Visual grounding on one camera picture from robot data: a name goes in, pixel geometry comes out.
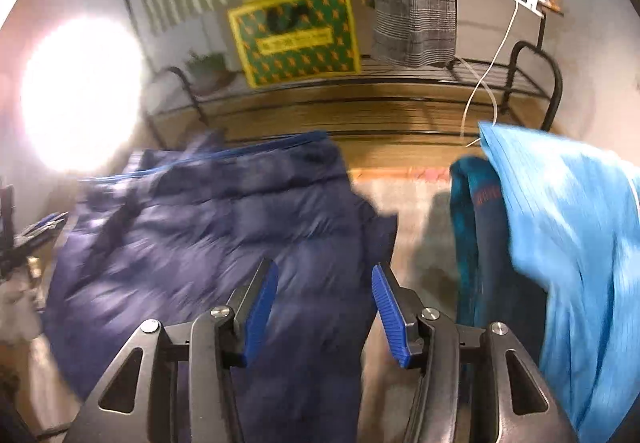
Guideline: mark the dark teal garment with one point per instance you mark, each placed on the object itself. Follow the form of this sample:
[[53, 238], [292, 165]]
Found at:
[[490, 289]]

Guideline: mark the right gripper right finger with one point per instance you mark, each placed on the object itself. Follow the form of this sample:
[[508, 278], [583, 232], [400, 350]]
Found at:
[[399, 308]]

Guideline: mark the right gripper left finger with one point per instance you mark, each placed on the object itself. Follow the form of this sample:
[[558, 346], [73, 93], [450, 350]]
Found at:
[[250, 306]]

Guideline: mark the bright round ring lamp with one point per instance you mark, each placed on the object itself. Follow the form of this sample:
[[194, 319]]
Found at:
[[80, 93]]

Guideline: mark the yellow green patterned storage box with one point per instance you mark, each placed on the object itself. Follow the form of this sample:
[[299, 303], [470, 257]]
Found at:
[[281, 41]]

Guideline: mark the black metal clothes rack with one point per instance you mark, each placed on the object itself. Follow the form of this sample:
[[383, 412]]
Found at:
[[194, 67]]

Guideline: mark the navy blue quilted down jacket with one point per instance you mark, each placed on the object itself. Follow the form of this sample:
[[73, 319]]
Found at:
[[177, 232]]

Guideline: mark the light blue garment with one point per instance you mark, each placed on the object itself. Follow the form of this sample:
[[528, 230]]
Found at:
[[573, 213]]

